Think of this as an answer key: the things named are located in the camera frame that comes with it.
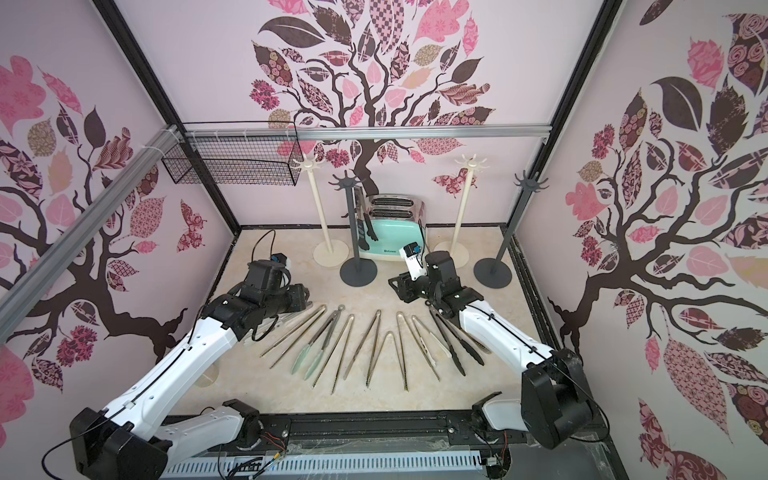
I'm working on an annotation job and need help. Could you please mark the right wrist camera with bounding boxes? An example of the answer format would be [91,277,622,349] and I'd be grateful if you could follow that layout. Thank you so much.
[399,242,426,280]

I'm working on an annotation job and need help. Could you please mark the steel tongs right centre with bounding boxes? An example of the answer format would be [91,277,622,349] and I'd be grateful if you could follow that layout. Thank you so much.
[394,310,442,383]

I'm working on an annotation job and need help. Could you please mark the white cable duct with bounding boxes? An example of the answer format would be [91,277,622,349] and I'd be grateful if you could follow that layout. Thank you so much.
[161,451,485,479]

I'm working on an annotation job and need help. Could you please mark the white handled tongs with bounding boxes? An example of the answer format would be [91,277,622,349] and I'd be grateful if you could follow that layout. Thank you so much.
[411,315,451,358]

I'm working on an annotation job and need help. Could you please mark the slim steel tongs centre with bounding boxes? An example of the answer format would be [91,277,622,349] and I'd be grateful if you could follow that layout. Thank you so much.
[343,308,383,382]

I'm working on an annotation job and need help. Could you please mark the black nylon tongs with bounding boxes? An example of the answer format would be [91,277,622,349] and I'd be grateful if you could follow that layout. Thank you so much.
[429,307,485,376]

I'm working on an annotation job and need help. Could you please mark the cream utensil rack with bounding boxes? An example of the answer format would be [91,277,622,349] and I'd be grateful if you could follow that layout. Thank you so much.
[291,160,349,268]
[433,155,488,268]

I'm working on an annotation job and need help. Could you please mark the grey utensil rack right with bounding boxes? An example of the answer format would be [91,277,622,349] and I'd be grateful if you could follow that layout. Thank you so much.
[473,171,548,289]

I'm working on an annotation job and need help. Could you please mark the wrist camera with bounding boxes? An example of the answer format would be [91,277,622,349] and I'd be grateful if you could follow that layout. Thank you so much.
[267,253,290,271]
[399,242,426,280]

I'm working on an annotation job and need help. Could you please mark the grey utensil rack stand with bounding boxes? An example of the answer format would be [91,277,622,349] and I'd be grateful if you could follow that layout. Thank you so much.
[329,171,378,287]

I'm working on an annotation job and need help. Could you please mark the cream utensil rack left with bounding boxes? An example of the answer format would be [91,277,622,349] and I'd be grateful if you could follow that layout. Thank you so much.
[291,160,349,268]

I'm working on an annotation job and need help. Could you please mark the mint green toaster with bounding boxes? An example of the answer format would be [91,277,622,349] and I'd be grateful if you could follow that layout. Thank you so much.
[359,194,426,261]

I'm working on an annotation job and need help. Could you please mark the short steel tongs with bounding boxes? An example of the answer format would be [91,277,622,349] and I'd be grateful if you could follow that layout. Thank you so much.
[365,329,409,392]

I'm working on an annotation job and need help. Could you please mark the aluminium frame rail left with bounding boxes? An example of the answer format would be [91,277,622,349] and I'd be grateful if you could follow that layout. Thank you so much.
[1,125,181,343]

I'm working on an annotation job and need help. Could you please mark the aluminium frame rail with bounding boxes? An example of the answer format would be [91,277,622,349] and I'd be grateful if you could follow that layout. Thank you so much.
[1,125,181,343]
[184,123,552,141]

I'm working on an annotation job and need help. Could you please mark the long steel tongs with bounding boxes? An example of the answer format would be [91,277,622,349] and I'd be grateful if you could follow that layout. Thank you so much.
[312,314,356,393]

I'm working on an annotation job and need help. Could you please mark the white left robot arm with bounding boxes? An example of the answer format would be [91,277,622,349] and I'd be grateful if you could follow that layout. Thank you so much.
[70,253,309,479]

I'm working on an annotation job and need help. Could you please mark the aluminium frame rail back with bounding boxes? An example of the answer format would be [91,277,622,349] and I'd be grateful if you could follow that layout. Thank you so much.
[184,123,552,141]

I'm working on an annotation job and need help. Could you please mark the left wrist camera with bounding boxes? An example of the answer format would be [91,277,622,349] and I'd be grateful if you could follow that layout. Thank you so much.
[267,253,290,271]

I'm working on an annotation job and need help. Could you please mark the black silicone tip tongs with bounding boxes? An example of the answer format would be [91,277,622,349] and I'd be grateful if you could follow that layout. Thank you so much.
[353,186,378,251]

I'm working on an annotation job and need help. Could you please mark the clear glass lid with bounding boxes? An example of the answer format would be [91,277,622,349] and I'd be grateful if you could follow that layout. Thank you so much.
[194,362,219,388]

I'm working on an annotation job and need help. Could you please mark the green silicone tip tongs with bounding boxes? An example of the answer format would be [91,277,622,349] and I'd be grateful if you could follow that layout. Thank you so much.
[291,304,345,379]

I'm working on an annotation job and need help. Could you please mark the black wire basket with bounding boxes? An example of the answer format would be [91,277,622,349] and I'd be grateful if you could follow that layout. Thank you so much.
[162,120,306,186]

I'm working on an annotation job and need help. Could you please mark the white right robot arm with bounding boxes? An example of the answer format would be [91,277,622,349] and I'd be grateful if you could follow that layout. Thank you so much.
[389,242,600,449]

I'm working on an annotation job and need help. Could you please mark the cream utensil rack right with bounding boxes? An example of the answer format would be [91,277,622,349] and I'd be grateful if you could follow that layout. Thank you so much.
[433,155,488,268]

